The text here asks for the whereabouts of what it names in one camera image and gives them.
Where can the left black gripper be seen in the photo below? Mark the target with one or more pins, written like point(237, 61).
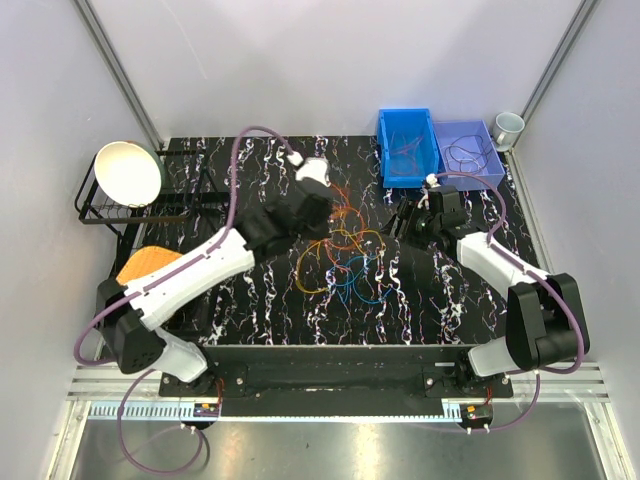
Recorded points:
point(322, 231)

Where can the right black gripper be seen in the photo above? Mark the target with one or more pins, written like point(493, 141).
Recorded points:
point(406, 210)

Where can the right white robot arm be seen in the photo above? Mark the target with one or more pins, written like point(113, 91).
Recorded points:
point(545, 327)

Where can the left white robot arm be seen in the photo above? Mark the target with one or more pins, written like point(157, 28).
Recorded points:
point(131, 317)

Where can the blue plastic bin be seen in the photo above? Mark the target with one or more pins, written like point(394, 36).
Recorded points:
point(407, 146)

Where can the lavender plastic tray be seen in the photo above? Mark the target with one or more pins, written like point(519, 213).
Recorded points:
point(467, 152)

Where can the white ceramic mug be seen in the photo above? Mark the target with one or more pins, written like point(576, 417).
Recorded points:
point(506, 130)

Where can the orange woven basket tray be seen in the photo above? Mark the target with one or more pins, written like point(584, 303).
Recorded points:
point(145, 261)

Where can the white round bowl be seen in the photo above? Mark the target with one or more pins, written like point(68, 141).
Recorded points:
point(129, 173)

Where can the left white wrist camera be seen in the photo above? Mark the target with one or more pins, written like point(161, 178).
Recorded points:
point(313, 168)

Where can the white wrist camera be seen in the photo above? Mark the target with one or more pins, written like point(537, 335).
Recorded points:
point(431, 181)
point(313, 168)

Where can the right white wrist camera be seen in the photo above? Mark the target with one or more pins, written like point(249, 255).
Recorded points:
point(431, 181)

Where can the black wire dish rack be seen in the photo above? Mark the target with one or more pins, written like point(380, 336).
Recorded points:
point(189, 192)

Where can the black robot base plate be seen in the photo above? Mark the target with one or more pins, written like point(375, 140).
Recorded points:
point(313, 383)

